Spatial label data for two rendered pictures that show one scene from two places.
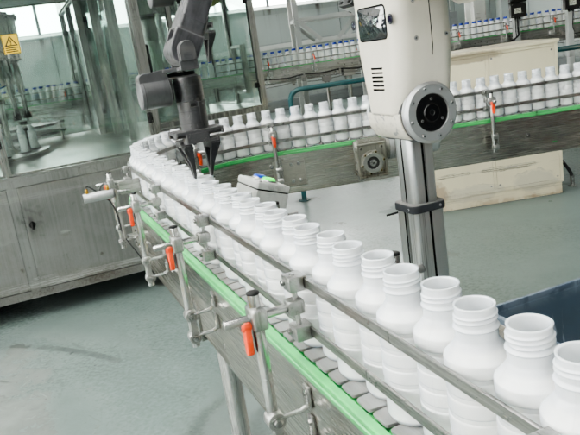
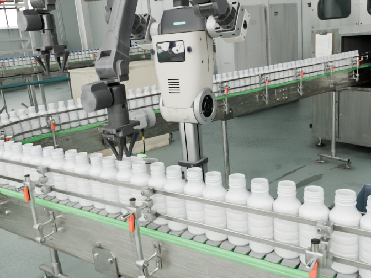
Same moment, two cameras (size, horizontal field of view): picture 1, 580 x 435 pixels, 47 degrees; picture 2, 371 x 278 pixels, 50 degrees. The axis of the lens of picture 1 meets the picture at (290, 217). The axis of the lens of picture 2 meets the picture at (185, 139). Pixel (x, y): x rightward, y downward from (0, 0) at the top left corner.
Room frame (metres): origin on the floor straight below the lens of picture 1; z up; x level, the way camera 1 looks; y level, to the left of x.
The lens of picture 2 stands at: (0.38, 0.58, 1.49)
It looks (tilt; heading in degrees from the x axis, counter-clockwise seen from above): 15 degrees down; 327
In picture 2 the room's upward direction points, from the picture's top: 5 degrees counter-clockwise
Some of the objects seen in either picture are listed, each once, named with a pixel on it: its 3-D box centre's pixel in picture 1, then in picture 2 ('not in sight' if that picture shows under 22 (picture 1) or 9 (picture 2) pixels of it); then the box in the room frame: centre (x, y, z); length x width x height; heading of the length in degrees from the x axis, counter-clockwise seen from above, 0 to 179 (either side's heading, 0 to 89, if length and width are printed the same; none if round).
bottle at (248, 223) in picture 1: (256, 247); (215, 206); (1.09, 0.06, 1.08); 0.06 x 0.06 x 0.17
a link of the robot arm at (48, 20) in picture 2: not in sight; (44, 22); (1.84, 0.19, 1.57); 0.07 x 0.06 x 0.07; 112
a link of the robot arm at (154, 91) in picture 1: (166, 75); (103, 85); (1.35, 0.20, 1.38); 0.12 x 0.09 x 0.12; 111
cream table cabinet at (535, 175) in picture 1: (477, 124); (121, 108); (5.36, -1.60, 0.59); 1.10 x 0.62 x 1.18; 92
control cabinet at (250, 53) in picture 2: not in sight; (241, 59); (5.87, -4.28, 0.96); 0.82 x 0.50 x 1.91; 92
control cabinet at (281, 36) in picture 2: not in sight; (275, 54); (5.91, -5.18, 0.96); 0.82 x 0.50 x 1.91; 92
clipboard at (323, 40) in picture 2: not in sight; (323, 46); (3.33, -3.26, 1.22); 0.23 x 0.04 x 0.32; 2
